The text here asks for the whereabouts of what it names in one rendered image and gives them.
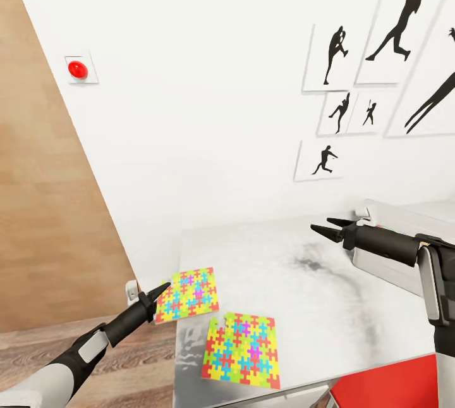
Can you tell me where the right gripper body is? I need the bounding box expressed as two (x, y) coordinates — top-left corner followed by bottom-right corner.
(343, 222), (396, 259)

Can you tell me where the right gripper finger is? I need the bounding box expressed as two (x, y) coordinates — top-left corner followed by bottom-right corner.
(310, 224), (346, 243)
(327, 218), (356, 228)

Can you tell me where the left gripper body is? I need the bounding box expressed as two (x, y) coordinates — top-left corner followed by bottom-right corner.
(119, 292), (155, 335)

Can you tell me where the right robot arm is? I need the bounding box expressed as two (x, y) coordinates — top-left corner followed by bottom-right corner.
(310, 203), (455, 408)

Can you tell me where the jigsaw puzzle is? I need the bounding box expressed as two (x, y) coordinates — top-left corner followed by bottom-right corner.
(202, 312), (281, 391)
(154, 267), (219, 325)

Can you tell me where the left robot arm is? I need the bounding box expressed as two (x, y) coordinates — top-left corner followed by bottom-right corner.
(0, 280), (171, 408)

